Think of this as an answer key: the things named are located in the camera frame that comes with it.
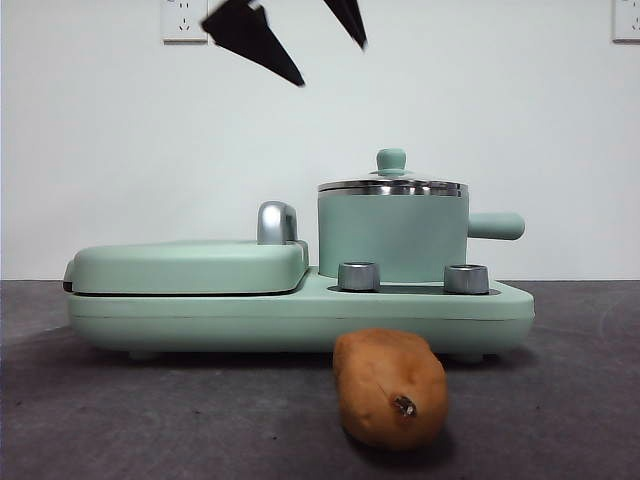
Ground mint green steamer pot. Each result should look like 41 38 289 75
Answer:
317 188 525 279

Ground brown potato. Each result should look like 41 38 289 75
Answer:
333 328 449 451

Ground chrome knob with text face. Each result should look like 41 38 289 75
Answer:
337 260 382 292

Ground chrome knob with swirl face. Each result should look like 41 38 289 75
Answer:
443 263 488 295

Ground white wall socket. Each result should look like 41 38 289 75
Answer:
160 0 209 45
612 0 640 44

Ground glass lid with mint knob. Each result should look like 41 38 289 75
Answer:
318 147 464 198

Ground mint green griddle cover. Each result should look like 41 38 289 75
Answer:
63 238 310 298

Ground chrome griddle cover handle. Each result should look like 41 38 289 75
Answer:
256 201 301 246

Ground mint green cooker base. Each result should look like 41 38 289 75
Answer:
67 267 535 363

